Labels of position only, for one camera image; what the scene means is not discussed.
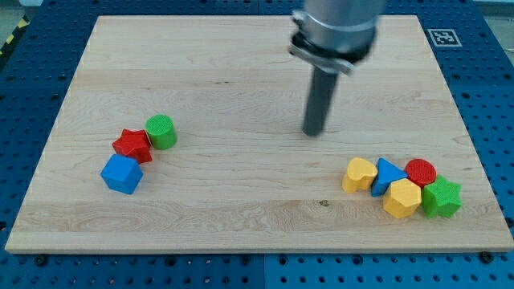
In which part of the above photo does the yellow heart block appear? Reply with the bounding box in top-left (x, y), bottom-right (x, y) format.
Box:
top-left (341, 157), bottom-right (378, 193)

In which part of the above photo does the wooden board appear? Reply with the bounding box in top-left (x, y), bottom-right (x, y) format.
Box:
top-left (6, 15), bottom-right (513, 254)

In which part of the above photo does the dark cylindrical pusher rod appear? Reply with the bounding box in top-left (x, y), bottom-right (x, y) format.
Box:
top-left (302, 67), bottom-right (339, 136)

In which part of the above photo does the green cylinder block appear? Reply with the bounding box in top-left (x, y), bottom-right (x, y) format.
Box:
top-left (145, 114), bottom-right (177, 150)

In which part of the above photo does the red star block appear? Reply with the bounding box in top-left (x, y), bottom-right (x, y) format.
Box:
top-left (112, 128), bottom-right (153, 164)

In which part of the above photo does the blue triangle block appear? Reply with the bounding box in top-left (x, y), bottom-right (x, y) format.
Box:
top-left (371, 158), bottom-right (407, 197)

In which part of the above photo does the blue cube block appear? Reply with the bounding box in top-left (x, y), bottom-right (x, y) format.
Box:
top-left (100, 154), bottom-right (143, 194)

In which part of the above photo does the yellow hexagon block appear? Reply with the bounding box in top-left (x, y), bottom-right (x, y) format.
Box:
top-left (382, 178), bottom-right (422, 218)

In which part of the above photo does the red cylinder block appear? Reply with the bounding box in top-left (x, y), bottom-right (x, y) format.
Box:
top-left (404, 158), bottom-right (437, 189)

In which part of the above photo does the green star block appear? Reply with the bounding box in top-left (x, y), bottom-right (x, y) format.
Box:
top-left (422, 174), bottom-right (463, 219)

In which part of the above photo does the white fiducial marker tag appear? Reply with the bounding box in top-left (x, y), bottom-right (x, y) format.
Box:
top-left (427, 28), bottom-right (462, 47)

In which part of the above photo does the black bolt front left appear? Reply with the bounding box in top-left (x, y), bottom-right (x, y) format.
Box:
top-left (33, 254), bottom-right (47, 267)

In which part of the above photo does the black bolt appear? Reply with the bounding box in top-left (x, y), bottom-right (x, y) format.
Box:
top-left (479, 251), bottom-right (495, 264)
top-left (33, 254), bottom-right (47, 267)

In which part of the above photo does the black bolt front right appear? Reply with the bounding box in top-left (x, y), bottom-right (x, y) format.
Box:
top-left (479, 251), bottom-right (495, 264)

